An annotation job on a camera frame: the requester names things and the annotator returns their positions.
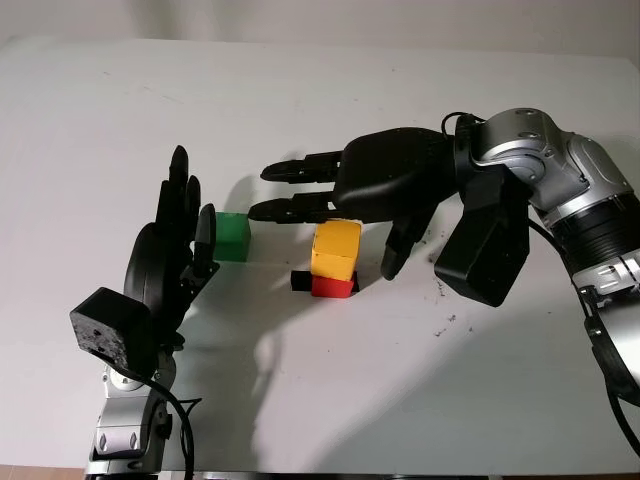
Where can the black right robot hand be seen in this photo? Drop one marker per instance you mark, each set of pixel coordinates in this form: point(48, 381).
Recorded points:
point(390, 170)

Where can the red block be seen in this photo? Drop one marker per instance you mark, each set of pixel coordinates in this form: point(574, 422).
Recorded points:
point(332, 289)

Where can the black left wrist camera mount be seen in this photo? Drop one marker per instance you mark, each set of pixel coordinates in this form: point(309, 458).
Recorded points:
point(105, 325)

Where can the green block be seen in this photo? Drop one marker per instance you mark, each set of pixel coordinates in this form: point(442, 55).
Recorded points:
point(232, 237)

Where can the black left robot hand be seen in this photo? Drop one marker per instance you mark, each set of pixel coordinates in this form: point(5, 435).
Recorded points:
point(150, 270)

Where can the yellow block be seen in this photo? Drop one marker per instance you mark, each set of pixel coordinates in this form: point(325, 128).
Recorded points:
point(335, 250)

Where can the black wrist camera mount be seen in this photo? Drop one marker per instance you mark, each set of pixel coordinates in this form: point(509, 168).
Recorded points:
point(485, 250)
point(105, 325)

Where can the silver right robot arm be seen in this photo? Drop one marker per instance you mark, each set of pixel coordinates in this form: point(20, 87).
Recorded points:
point(575, 175)

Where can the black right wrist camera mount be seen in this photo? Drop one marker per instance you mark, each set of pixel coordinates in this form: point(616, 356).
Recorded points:
point(485, 250)

